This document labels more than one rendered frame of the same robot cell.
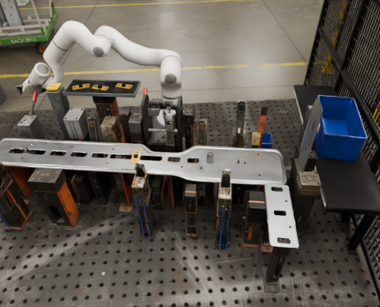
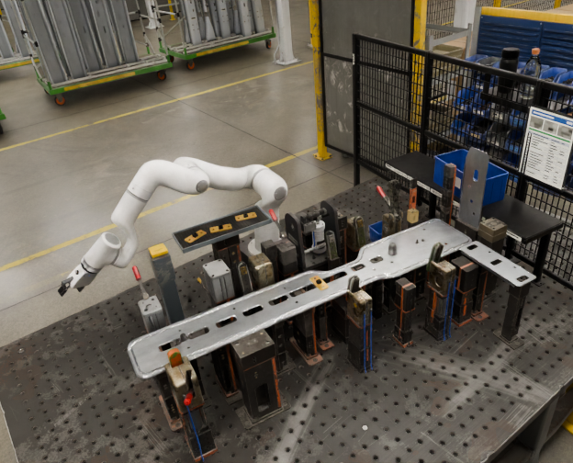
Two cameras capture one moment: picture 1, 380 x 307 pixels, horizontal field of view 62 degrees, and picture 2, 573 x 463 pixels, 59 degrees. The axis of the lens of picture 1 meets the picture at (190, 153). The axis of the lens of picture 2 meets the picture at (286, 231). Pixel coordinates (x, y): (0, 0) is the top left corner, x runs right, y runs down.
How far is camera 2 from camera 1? 1.14 m
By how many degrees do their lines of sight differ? 27
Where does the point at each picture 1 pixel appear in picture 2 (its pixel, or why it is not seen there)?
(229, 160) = (408, 244)
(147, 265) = (397, 393)
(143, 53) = (240, 175)
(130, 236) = (350, 379)
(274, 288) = (518, 342)
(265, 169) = (445, 237)
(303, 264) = not seen: hidden behind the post
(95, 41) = (196, 174)
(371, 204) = (548, 222)
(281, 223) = (506, 268)
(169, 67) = (275, 181)
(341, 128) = not seen: hidden behind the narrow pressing
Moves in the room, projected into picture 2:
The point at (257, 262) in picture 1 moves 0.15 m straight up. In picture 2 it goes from (484, 333) to (489, 304)
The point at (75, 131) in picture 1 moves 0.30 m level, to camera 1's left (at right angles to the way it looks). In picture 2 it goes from (225, 288) to (148, 326)
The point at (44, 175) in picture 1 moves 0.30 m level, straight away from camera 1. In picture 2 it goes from (252, 343) to (172, 323)
